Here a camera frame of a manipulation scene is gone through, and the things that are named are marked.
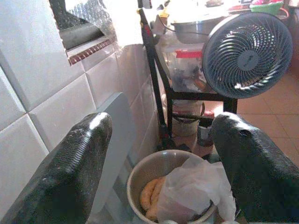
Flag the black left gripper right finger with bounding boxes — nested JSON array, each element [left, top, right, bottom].
[[209, 112, 299, 224]]

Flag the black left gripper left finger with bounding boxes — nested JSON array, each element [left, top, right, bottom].
[[0, 112, 113, 224]]

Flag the red capped jar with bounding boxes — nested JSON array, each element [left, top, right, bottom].
[[197, 110, 215, 147]]

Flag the clear plastic bag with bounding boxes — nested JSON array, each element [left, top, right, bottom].
[[157, 155, 237, 224]]

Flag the white bucket with dark band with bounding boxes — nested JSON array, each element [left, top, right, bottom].
[[172, 100, 206, 137]]

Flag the round metal bowl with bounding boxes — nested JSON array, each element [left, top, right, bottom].
[[126, 149, 217, 224]]

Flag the coiled orange fried snack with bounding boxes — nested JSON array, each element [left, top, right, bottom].
[[139, 177, 167, 221]]

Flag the black metal shelf rack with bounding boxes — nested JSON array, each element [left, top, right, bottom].
[[137, 0, 238, 150]]

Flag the grey round electric fan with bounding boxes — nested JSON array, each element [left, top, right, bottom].
[[202, 12, 293, 99]]

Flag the clear storage box red latch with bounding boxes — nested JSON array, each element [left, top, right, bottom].
[[156, 43, 217, 93]]

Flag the black red upright pole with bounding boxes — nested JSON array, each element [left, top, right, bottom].
[[137, 7, 169, 150]]

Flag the steel cooking pot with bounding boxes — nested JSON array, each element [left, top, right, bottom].
[[171, 15, 231, 44]]

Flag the green plastic basin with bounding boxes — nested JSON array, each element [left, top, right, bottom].
[[249, 1, 284, 14]]

